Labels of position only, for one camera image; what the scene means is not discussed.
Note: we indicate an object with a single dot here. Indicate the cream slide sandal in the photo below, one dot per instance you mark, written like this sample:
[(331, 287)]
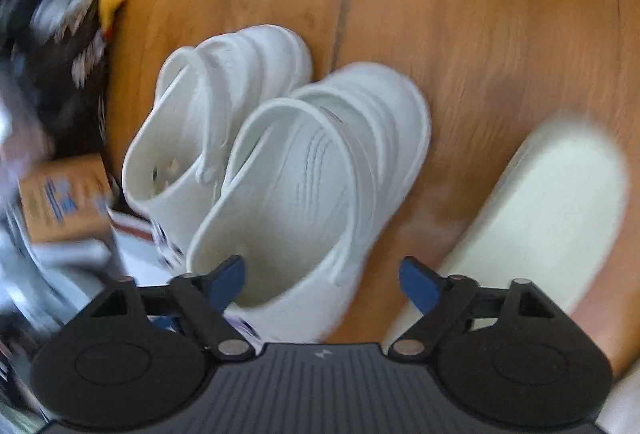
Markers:
[(550, 214)]

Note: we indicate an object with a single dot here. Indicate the black printed bag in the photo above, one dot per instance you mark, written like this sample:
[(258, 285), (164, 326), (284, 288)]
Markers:
[(65, 79)]

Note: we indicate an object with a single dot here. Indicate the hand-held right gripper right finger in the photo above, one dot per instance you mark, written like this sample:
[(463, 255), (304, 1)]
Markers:
[(420, 284)]

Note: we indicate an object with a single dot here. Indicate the white clog with charms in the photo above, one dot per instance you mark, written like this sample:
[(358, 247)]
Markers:
[(165, 154), (310, 194)]

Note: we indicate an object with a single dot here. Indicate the brown box with blue print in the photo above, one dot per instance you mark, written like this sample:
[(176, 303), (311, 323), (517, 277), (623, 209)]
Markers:
[(65, 199)]

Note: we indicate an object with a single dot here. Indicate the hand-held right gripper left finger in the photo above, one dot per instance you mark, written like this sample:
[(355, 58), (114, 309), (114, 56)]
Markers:
[(225, 281)]

